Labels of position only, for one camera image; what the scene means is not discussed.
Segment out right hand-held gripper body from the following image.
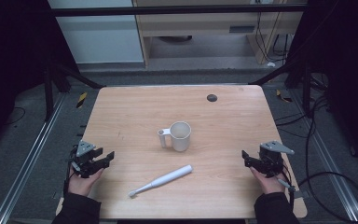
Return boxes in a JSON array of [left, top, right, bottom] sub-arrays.
[[254, 140, 296, 179]]

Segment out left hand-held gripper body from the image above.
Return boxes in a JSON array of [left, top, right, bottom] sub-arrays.
[[69, 139, 108, 179]]

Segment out person's left hand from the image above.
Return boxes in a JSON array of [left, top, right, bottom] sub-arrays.
[[67, 165, 105, 198]]

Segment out person's right hand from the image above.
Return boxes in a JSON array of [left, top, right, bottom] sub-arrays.
[[249, 166, 289, 196]]

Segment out yellow black striped tape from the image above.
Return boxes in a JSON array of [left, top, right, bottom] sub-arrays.
[[275, 89, 294, 104], [76, 91, 89, 109]]

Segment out white electric toothbrush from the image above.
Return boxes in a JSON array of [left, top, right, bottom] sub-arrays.
[[128, 164, 194, 199]]

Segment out black metal stand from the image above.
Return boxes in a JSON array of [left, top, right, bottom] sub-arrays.
[[248, 57, 313, 118], [42, 60, 107, 123]]

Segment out white cabinet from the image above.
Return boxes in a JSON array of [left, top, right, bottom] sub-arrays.
[[47, 0, 145, 65]]

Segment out light wooden desk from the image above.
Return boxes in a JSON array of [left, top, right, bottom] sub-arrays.
[[132, 0, 307, 67]]

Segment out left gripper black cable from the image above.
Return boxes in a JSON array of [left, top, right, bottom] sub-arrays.
[[62, 145, 79, 196]]

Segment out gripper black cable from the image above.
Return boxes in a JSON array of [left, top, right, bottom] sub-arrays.
[[62, 145, 79, 196], [276, 161, 296, 208]]

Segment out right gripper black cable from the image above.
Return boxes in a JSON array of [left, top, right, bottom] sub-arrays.
[[276, 161, 296, 208]]

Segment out long black floor cable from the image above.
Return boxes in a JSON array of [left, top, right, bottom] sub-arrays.
[[274, 92, 358, 224]]

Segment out aluminium floor rail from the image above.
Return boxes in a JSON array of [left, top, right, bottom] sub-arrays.
[[0, 92, 67, 224], [291, 89, 358, 222]]

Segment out white cup with handle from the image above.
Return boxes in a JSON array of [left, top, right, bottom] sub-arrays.
[[157, 120, 193, 153]]

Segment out thin black floor cable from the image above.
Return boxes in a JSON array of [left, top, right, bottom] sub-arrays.
[[3, 106, 26, 126]]

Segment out black cables under desk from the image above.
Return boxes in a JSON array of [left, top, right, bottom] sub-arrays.
[[255, 11, 293, 63]]

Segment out black horizontal frame bar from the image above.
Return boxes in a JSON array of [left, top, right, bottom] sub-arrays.
[[47, 4, 310, 18]]

